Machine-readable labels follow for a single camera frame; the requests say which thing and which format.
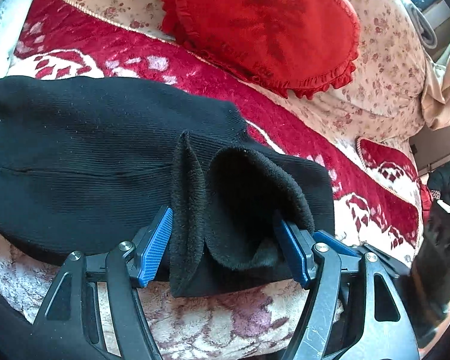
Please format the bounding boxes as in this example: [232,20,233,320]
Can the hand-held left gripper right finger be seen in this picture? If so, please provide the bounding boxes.
[273,219,421,360]

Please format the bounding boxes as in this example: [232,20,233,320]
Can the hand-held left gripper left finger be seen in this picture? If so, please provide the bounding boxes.
[33,206,174,360]

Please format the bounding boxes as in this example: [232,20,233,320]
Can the black knit pants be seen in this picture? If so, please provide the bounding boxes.
[0,76,336,298]

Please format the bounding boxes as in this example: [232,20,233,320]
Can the red and white patterned blanket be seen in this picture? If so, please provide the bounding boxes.
[0,0,424,360]

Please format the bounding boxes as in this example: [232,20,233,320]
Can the beige cloth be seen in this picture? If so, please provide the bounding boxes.
[421,41,450,129]

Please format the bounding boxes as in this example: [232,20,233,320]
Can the red heart-shaped frilled pillow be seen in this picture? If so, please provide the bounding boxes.
[161,0,361,100]

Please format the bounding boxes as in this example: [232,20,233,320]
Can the grey folded cloth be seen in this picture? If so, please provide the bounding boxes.
[397,0,441,51]

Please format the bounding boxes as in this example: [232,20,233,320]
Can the grey white patterned cloth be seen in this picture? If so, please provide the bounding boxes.
[0,0,46,79]

